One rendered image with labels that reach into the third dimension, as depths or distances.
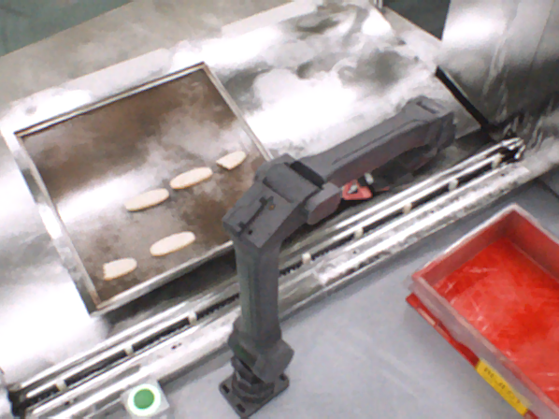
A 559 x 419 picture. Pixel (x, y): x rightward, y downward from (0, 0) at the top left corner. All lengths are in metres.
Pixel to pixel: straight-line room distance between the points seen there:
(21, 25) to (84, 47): 1.72
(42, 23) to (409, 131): 2.91
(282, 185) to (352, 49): 0.95
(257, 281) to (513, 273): 0.73
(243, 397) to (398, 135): 0.57
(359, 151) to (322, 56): 0.80
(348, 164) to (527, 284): 0.67
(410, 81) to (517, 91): 0.29
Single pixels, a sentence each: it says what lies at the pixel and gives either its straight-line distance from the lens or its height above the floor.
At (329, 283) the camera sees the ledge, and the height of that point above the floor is 0.86.
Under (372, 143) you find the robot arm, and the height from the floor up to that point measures 1.31.
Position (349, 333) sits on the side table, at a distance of 1.37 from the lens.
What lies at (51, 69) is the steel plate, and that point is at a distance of 2.05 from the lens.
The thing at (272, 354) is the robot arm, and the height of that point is 1.01.
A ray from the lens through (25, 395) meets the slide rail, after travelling 1.37.
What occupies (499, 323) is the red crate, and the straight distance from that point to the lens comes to 1.44.
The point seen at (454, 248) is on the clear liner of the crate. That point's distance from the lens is 1.40.
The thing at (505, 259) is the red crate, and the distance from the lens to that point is 1.54.
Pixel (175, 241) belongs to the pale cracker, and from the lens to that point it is 1.40.
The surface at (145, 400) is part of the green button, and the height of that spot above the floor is 0.91.
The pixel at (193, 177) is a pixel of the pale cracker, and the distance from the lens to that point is 1.48.
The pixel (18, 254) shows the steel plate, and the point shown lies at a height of 0.82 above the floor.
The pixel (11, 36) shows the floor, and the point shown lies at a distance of 3.74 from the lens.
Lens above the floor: 2.02
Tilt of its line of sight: 51 degrees down
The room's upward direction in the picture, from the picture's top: 1 degrees counter-clockwise
